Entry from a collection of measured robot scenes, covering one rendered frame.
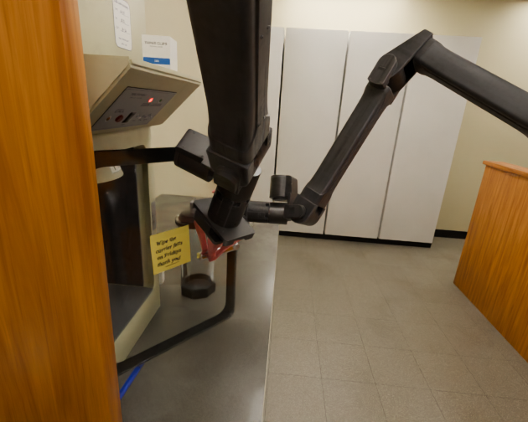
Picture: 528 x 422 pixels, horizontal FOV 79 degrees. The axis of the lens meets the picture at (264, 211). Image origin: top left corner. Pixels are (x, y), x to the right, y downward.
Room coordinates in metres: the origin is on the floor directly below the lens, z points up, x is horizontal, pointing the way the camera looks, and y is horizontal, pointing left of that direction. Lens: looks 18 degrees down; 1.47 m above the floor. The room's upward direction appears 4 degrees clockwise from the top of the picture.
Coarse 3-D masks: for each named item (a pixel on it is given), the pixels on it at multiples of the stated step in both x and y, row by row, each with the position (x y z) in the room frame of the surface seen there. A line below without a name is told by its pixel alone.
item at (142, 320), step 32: (96, 160) 0.45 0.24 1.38; (128, 160) 0.48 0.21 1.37; (160, 160) 0.52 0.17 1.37; (128, 192) 0.48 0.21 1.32; (160, 192) 0.51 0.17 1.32; (192, 192) 0.56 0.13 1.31; (128, 224) 0.47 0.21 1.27; (160, 224) 0.51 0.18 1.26; (192, 224) 0.56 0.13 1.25; (128, 256) 0.47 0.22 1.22; (192, 256) 0.56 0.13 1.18; (224, 256) 0.61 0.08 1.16; (128, 288) 0.47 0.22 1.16; (160, 288) 0.51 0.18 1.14; (192, 288) 0.56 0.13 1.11; (224, 288) 0.61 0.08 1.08; (128, 320) 0.46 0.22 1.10; (160, 320) 0.51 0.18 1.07; (192, 320) 0.56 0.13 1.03; (224, 320) 0.62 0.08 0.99; (128, 352) 0.46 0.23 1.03; (160, 352) 0.50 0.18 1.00
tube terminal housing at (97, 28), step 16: (80, 0) 0.52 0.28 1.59; (96, 0) 0.56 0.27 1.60; (128, 0) 0.66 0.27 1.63; (80, 16) 0.51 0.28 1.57; (96, 16) 0.55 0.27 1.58; (112, 16) 0.60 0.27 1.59; (144, 16) 0.73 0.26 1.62; (96, 32) 0.55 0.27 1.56; (112, 32) 0.60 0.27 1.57; (144, 32) 0.72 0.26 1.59; (96, 48) 0.54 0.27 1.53; (112, 48) 0.59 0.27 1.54; (144, 128) 0.70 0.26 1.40; (96, 144) 0.52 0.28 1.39; (112, 144) 0.57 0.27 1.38; (128, 144) 0.62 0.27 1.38; (144, 144) 0.69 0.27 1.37
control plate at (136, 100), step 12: (120, 96) 0.44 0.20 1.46; (132, 96) 0.48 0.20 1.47; (144, 96) 0.51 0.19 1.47; (156, 96) 0.56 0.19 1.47; (168, 96) 0.61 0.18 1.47; (108, 108) 0.44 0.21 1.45; (120, 108) 0.47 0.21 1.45; (132, 108) 0.51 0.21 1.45; (144, 108) 0.55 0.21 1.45; (156, 108) 0.60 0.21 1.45; (132, 120) 0.55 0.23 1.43; (144, 120) 0.60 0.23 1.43
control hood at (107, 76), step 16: (96, 64) 0.41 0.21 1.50; (112, 64) 0.41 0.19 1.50; (128, 64) 0.41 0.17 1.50; (144, 64) 0.44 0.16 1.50; (96, 80) 0.41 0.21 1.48; (112, 80) 0.41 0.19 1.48; (128, 80) 0.43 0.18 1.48; (144, 80) 0.47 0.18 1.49; (160, 80) 0.52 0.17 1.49; (176, 80) 0.58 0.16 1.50; (192, 80) 0.66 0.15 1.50; (96, 96) 0.41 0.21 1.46; (112, 96) 0.43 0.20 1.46; (176, 96) 0.65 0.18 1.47; (96, 112) 0.43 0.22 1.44; (160, 112) 0.65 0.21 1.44; (128, 128) 0.57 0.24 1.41
